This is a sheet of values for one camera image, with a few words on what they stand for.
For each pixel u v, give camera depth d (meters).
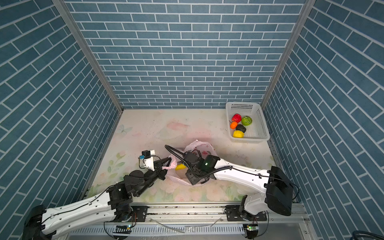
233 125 1.05
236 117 1.08
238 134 0.99
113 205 0.54
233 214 0.74
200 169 0.56
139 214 0.74
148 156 0.63
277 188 0.41
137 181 0.54
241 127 1.04
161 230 0.77
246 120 1.05
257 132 1.06
